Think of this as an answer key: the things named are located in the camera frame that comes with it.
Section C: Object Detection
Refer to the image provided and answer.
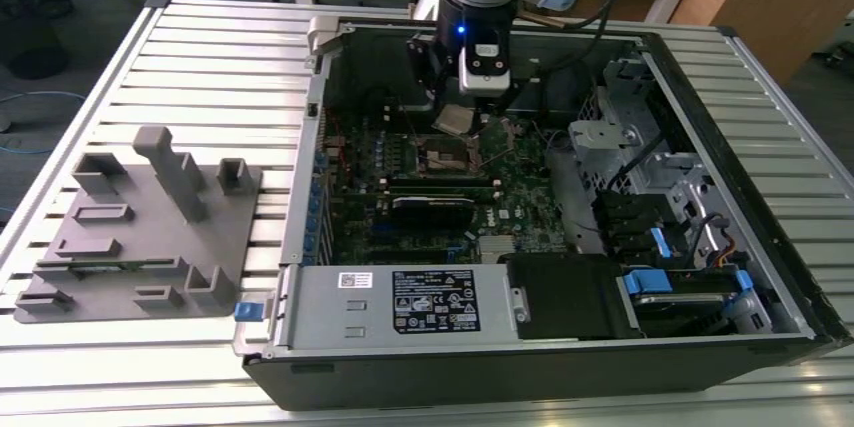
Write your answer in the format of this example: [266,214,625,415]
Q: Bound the silver CPU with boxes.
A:
[431,104,478,138]

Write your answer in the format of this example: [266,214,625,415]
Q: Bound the metal socket cover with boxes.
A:
[470,117,521,168]

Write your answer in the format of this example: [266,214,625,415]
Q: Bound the CPU socket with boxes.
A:
[414,135,486,179]

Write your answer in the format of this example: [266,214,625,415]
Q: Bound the silver metal drive cage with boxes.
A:
[566,59,675,188]

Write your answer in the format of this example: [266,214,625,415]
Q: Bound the green motherboard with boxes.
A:
[319,106,582,266]

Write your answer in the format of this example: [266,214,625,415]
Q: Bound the black graphics card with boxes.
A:
[390,194,479,232]

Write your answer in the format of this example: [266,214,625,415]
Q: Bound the silver chipset heatsink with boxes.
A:
[478,235,519,254]

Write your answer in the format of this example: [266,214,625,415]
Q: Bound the blue plastic pull tab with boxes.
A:
[649,226,673,258]

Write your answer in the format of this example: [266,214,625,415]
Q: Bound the office chair wheel base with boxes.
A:
[810,16,854,71]

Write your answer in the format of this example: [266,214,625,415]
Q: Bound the black fan shroud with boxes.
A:
[499,254,646,341]

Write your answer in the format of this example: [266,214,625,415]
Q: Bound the hard disk in blue carrier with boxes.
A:
[617,266,759,337]

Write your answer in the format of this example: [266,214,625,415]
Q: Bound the silver power supply unit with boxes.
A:
[270,262,529,351]

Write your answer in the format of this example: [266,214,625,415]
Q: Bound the grey parts rack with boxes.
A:
[11,125,266,326]

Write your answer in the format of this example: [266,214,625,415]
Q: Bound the black PC case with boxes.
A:
[230,14,854,411]

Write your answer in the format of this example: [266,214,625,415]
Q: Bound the green RAM stick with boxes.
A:
[36,259,179,274]

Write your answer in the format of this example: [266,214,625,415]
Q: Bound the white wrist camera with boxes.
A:
[456,41,514,98]

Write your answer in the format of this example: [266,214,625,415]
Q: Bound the thick black cable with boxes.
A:
[603,129,666,196]

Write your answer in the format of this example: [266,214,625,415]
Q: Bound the black plastic drive bracket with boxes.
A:
[591,190,693,264]

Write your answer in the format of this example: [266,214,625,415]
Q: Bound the coloured power wires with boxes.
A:
[710,239,742,271]

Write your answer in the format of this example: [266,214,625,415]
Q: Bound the blue floor cable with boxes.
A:
[0,90,88,156]

